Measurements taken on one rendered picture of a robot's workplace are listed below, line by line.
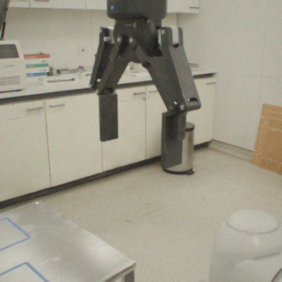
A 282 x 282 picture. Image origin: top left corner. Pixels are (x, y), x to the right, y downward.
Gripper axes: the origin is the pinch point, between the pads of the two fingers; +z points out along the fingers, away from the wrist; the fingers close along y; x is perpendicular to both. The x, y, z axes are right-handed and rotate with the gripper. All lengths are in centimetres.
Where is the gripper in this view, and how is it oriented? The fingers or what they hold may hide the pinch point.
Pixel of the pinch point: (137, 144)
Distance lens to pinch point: 49.4
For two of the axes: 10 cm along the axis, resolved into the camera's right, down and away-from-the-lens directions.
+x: -7.8, 1.8, -6.0
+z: 0.0, 9.6, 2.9
